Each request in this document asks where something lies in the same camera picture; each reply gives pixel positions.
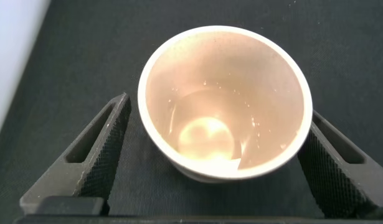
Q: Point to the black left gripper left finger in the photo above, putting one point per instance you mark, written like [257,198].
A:
[94,161]

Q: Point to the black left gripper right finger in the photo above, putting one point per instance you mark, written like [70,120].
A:
[340,174]

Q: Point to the beige plastic cup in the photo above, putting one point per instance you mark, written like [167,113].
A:
[225,93]

